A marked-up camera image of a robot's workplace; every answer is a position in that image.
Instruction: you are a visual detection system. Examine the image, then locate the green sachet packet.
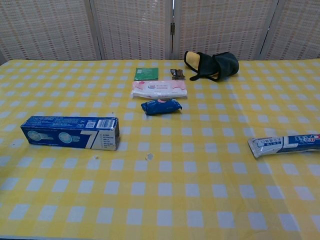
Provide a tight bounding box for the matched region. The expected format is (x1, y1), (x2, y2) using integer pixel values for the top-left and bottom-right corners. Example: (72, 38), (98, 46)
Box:
(134, 67), (159, 81)

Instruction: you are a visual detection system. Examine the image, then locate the brown candy wrapper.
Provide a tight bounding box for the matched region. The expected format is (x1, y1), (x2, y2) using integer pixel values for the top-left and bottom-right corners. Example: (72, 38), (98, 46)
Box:
(169, 68), (186, 80)

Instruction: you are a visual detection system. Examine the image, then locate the blue tissue pack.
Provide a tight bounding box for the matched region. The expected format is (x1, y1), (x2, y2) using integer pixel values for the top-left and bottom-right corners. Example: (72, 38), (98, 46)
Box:
(140, 98), (183, 116)

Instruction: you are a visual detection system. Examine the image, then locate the white blue toothpaste tube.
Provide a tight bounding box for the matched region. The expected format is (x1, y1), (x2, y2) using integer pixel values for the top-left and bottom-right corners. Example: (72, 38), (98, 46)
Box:
(247, 133), (320, 159)

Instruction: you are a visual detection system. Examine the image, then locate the yellow checkered tablecloth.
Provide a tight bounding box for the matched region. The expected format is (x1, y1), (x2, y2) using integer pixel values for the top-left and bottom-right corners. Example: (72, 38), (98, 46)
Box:
(0, 59), (320, 240)

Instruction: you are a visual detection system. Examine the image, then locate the blue toothpaste box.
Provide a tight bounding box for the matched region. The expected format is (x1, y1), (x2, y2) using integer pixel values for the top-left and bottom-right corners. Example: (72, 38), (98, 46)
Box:
(19, 115), (121, 152)

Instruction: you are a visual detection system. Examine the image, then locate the pink white wet wipes pack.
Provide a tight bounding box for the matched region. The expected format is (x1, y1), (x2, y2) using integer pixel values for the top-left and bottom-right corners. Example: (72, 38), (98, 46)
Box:
(130, 80), (188, 99)

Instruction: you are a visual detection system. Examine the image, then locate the black yellow grey cloth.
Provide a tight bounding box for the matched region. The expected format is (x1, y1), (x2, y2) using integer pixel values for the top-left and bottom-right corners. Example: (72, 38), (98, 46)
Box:
(184, 50), (240, 82)

